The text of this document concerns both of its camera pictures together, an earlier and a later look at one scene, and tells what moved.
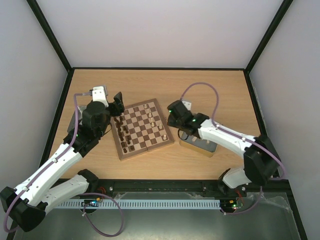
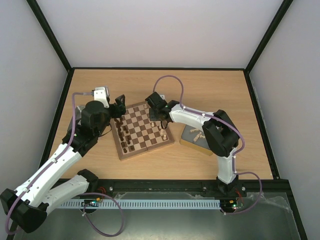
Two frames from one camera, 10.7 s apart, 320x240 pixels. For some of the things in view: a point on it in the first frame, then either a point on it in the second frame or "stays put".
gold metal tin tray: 199,145 stays put
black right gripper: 172,120 → 155,115
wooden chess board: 141,128 stays put
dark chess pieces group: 120,133 stays put
